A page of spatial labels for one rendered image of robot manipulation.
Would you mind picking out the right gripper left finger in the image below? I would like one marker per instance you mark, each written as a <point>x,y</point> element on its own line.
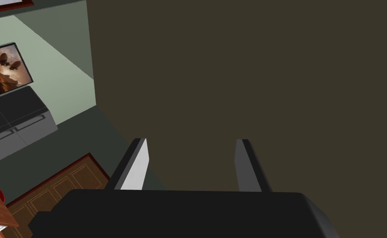
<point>134,170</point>

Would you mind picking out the framed orange airship picture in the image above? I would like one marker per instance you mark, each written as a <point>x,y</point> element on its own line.
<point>4,69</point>

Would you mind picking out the brown patterned rug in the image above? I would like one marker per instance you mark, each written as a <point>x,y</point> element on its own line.
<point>53,190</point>

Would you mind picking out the grey low cabinet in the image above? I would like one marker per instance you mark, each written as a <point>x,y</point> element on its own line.
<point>15,122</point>

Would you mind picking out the red framed picture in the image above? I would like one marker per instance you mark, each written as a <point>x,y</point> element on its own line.
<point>5,4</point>

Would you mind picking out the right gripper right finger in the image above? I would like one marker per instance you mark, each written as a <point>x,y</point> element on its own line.
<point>249,168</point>

